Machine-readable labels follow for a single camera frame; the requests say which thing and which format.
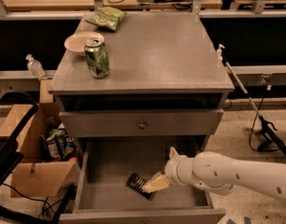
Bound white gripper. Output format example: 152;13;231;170
142;147;193;193

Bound black rxbar chocolate bar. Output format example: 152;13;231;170
126;173;151;200

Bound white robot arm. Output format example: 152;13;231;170
143;147;286;203

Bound grey upper drawer with knob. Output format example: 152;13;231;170
60;109;223;137

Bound open grey bottom drawer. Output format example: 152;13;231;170
60;136;225;224

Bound grey wooden drawer cabinet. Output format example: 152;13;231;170
50;12;234;148

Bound white and black pole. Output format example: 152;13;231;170
220;55;286;157

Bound snack bags in box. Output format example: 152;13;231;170
40;129;77;161

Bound cardboard box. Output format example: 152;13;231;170
0;102;76;197

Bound white pump bottle right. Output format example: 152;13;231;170
217;44;225;65

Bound green soda can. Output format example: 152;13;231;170
84;37;109;78

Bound green chip bag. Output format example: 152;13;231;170
86;7;126;32

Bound clear sanitizer bottle left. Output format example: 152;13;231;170
26;54;45;77

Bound black floor cable left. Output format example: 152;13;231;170
0;182;78;224

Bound black chair frame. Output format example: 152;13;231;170
0;89;38;186

